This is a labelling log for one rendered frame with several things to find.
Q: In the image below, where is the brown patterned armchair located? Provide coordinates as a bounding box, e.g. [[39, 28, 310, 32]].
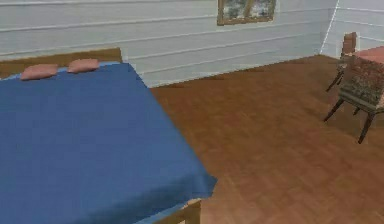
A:
[[323, 55, 384, 145]]

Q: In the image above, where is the blue covered wooden bed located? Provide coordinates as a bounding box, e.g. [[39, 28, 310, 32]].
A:
[[0, 47, 218, 224]]

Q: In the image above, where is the brown wooden chair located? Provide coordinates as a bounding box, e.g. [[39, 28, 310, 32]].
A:
[[325, 31, 358, 93]]

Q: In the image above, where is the wooden framed wall picture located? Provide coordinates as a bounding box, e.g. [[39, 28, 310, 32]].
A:
[[216, 0, 278, 27]]

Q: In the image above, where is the pink topped table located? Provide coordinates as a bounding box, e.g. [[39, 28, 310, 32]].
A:
[[353, 45, 384, 65]]

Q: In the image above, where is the pink pillow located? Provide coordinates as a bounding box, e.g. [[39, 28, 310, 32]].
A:
[[20, 63, 59, 81], [66, 58, 101, 74]]

